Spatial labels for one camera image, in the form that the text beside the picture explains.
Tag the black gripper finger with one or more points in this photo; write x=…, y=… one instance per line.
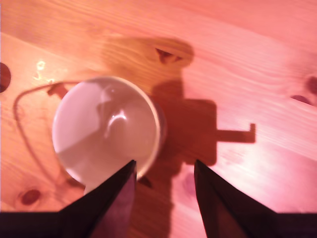
x=104, y=213
x=227, y=213

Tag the dark brown coffee capsule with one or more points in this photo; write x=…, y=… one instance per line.
x=3, y=78

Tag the white mug with blue print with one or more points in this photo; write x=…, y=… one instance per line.
x=99, y=119

